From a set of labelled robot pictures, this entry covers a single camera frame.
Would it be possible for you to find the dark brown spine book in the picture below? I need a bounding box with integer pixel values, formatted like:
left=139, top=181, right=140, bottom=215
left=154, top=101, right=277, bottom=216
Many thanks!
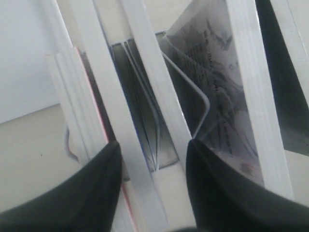
left=121, top=0, right=192, bottom=169

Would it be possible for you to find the white rectangular tray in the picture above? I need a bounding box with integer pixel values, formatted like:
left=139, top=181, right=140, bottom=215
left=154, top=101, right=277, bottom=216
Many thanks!
left=0, top=0, right=72, bottom=123

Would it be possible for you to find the blue spine book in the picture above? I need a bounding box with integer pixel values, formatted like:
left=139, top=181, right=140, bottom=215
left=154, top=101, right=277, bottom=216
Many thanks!
left=70, top=0, right=167, bottom=231

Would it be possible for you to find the white grey spine book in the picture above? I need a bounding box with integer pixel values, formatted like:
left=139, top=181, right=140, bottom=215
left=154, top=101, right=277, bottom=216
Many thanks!
left=160, top=0, right=294, bottom=200

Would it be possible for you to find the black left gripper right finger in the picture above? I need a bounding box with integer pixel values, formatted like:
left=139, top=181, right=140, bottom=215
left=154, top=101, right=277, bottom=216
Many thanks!
left=186, top=140, right=309, bottom=232

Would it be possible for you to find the red teal cover book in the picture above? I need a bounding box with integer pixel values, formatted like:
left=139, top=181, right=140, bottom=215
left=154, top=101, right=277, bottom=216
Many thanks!
left=44, top=45, right=143, bottom=232

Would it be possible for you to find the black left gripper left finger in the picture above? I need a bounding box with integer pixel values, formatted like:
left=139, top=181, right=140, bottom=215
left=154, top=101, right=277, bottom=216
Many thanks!
left=0, top=141, right=121, bottom=232

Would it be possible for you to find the white wire book rack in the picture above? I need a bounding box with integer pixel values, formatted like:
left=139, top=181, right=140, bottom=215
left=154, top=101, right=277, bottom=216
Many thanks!
left=111, top=38, right=210, bottom=172

